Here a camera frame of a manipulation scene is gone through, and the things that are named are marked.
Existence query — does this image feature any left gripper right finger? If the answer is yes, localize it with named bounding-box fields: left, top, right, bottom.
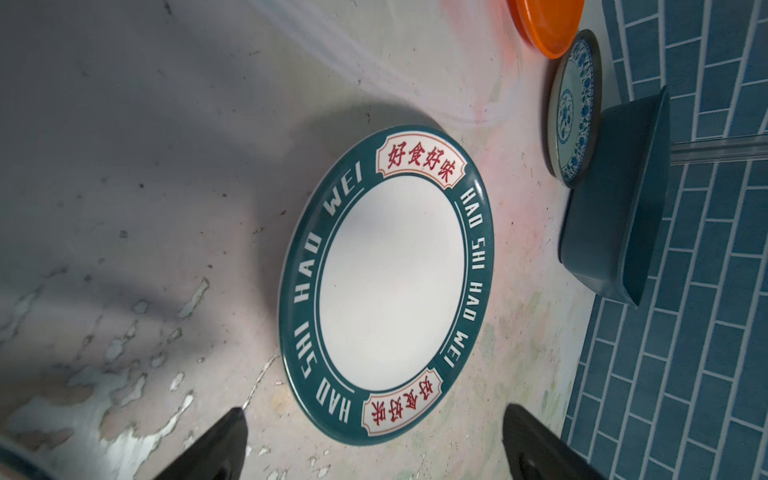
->
left=502, top=404, right=603, bottom=480

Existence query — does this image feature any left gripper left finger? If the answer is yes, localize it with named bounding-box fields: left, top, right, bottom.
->
left=156, top=407, right=248, bottom=480

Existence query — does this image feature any green rim plate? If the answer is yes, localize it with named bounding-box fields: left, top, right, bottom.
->
left=277, top=125, right=495, bottom=446

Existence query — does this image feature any teal plastic bin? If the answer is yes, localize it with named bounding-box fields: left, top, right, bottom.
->
left=558, top=88, right=671, bottom=306

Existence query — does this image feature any small blue patterned plate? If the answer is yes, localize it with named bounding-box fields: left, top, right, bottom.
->
left=546, top=29, right=602, bottom=188

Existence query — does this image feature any orange plate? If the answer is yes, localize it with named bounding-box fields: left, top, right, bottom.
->
left=507, top=0, right=585, bottom=59

